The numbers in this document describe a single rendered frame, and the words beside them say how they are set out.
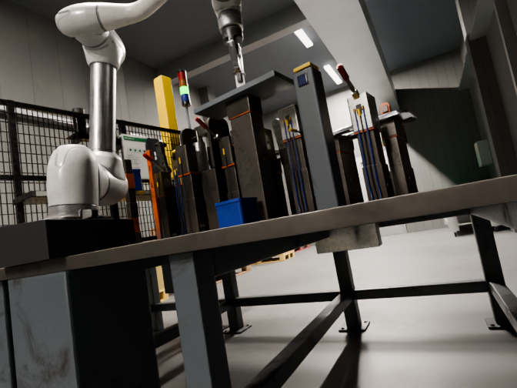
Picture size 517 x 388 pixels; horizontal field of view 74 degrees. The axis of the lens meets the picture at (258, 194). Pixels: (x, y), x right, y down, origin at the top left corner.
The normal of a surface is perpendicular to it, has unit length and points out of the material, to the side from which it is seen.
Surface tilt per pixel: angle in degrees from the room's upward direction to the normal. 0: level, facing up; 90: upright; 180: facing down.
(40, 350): 90
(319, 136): 90
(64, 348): 90
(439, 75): 90
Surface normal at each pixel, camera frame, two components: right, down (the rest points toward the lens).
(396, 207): -0.46, -0.02
